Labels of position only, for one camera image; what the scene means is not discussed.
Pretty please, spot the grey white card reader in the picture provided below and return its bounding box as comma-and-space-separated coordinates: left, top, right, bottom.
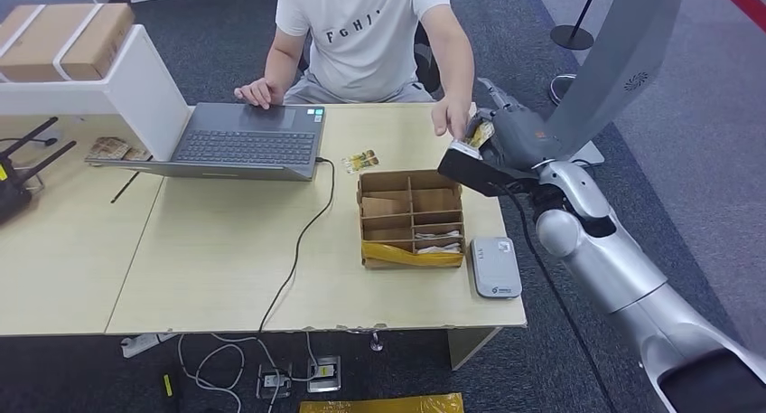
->
469, 236, 523, 300

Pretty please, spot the person's left hand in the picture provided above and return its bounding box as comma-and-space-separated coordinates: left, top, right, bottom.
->
430, 96, 474, 141

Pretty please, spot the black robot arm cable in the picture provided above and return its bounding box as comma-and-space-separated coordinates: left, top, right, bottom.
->
487, 183, 636, 413

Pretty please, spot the stack of patterned cards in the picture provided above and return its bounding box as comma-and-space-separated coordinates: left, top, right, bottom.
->
86, 136, 153, 163

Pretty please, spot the black device with yellow label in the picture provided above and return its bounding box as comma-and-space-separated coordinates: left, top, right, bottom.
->
159, 371, 182, 413

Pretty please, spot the round metal stanchion base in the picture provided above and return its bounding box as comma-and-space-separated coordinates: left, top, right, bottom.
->
548, 73, 577, 108

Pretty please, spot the thin black cable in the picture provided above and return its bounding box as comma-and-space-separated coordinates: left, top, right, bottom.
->
0, 135, 60, 148

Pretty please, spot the grey laptop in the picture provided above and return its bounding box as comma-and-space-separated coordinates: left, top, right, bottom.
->
84, 102, 327, 183

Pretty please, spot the brown carton with white straps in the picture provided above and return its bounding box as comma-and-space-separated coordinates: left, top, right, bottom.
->
0, 3, 135, 83

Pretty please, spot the person's right hand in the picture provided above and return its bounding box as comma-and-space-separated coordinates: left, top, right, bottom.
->
233, 78, 286, 111

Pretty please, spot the metal floor socket box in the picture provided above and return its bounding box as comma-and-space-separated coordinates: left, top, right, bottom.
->
256, 362, 294, 400
306, 354, 342, 395

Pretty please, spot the person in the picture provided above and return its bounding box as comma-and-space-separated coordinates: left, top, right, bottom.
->
233, 0, 477, 141

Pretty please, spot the white desk leg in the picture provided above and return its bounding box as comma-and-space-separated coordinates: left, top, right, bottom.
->
447, 327, 502, 372

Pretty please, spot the yellow plastic bag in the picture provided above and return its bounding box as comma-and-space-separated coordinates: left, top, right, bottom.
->
298, 393, 465, 413

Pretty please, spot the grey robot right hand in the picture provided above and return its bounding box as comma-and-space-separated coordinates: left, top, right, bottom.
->
463, 78, 564, 172

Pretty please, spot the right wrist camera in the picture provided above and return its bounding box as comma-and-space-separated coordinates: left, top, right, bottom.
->
436, 139, 540, 199

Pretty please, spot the white desk shelf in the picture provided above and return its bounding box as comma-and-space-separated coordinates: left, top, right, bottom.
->
0, 24, 191, 163

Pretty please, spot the black office chair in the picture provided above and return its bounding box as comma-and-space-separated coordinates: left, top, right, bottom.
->
297, 23, 444, 95

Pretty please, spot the grey kiosk stand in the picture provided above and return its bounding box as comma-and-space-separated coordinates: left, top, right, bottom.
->
543, 0, 707, 168

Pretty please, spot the black router with antennas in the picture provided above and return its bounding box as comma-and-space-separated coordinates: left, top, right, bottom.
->
0, 117, 78, 226

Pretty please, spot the black laptop power cable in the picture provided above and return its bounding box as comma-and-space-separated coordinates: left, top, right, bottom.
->
258, 156, 336, 333

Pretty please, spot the white cable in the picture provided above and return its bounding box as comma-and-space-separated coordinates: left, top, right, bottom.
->
176, 332, 320, 413

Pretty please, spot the black pen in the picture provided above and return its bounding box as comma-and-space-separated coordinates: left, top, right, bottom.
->
109, 170, 142, 205

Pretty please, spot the white power strip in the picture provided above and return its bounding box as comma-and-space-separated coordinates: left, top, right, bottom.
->
120, 332, 179, 360

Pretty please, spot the cardboard divider box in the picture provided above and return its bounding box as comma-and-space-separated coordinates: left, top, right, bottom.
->
357, 169, 466, 271

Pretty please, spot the black stanchion post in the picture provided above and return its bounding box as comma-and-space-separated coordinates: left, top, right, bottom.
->
549, 0, 604, 52

